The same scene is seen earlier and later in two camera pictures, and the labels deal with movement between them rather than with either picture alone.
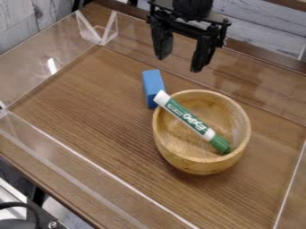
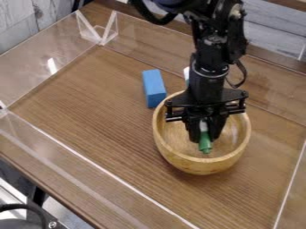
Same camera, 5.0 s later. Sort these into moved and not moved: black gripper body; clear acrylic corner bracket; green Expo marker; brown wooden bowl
Moved: black gripper body; green Expo marker
Not moved: brown wooden bowl; clear acrylic corner bracket
